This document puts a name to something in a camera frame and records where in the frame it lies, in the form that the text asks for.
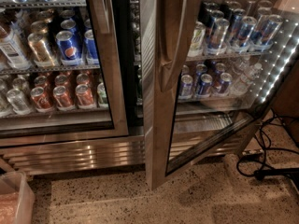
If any black power cable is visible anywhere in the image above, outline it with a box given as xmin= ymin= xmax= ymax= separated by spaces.
xmin=235 ymin=109 xmax=299 ymax=181

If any silver can lower left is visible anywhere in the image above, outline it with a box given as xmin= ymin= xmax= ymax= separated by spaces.
xmin=7 ymin=89 xmax=32 ymax=115

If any blue Pepsi can front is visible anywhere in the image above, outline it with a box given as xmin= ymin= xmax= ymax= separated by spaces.
xmin=56 ymin=31 xmax=82 ymax=66

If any blue Pepsi can lower middle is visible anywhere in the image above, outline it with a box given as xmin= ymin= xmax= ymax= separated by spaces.
xmin=194 ymin=74 xmax=213 ymax=97

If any blue pepsi can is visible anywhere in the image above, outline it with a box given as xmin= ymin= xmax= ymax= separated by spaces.
xmin=56 ymin=31 xmax=82 ymax=66
xmin=178 ymin=75 xmax=193 ymax=99
xmin=212 ymin=72 xmax=233 ymax=96
xmin=194 ymin=74 xmax=213 ymax=97

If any blue Pepsi can edge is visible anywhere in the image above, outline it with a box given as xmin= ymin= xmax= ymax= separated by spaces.
xmin=84 ymin=29 xmax=99 ymax=64

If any clear plastic storage bin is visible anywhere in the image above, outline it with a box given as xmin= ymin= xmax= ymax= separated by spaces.
xmin=0 ymin=172 xmax=35 ymax=224

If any red soda can middle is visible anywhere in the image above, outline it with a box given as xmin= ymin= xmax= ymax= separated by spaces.
xmin=53 ymin=86 xmax=75 ymax=111

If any blue Pepsi can lower left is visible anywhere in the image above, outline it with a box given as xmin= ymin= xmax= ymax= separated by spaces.
xmin=178 ymin=75 xmax=193 ymax=99

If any silver blue energy can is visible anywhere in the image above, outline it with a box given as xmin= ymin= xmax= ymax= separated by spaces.
xmin=204 ymin=18 xmax=230 ymax=55

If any red soda can left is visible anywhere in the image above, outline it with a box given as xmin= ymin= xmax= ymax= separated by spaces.
xmin=30 ymin=87 xmax=53 ymax=113

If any Mountain Dew can right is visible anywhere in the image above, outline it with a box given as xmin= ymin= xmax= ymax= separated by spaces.
xmin=188 ymin=21 xmax=206 ymax=57

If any red soda can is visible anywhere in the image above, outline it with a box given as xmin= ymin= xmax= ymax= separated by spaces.
xmin=75 ymin=84 xmax=95 ymax=108
xmin=53 ymin=86 xmax=75 ymax=111
xmin=30 ymin=87 xmax=53 ymax=113

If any glass fridge door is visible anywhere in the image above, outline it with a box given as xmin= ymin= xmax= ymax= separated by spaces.
xmin=139 ymin=0 xmax=299 ymax=189
xmin=0 ymin=0 xmax=128 ymax=141

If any stainless fridge bottom grille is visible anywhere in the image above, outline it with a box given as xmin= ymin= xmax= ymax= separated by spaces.
xmin=0 ymin=124 xmax=258 ymax=178

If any red soda can right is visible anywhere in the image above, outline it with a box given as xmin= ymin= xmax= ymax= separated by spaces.
xmin=75 ymin=84 xmax=95 ymax=108

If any gold soda can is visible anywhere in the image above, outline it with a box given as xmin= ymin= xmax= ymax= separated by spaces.
xmin=27 ymin=33 xmax=58 ymax=68

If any clear labelled bottle left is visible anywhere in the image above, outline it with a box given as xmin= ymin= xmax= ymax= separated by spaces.
xmin=0 ymin=22 xmax=31 ymax=70

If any clear water bottle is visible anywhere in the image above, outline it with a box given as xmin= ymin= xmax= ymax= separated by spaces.
xmin=230 ymin=63 xmax=263 ymax=96

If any blue Pepsi can lower right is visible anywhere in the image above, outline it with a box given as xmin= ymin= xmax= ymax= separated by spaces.
xmin=212 ymin=72 xmax=233 ymax=96

